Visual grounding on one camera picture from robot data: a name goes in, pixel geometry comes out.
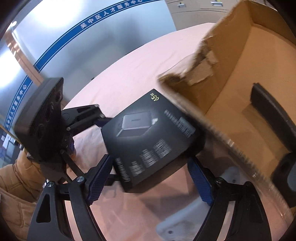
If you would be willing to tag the black stand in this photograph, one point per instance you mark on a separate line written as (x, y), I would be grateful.
(270, 109)

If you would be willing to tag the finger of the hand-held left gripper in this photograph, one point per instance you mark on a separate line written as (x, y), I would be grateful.
(74, 165)
(87, 114)

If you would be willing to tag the brown cardboard box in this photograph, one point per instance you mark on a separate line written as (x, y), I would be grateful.
(231, 69)

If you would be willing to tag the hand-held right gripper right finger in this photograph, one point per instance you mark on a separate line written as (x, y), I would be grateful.
(201, 184)

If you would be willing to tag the black product box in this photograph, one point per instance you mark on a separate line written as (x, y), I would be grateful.
(150, 139)

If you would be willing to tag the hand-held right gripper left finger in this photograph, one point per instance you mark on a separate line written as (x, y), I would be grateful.
(99, 182)

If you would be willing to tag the person's left forearm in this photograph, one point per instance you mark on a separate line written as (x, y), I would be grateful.
(16, 183)

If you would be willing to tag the beige wall cabinet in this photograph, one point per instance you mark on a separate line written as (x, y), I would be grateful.
(192, 14)

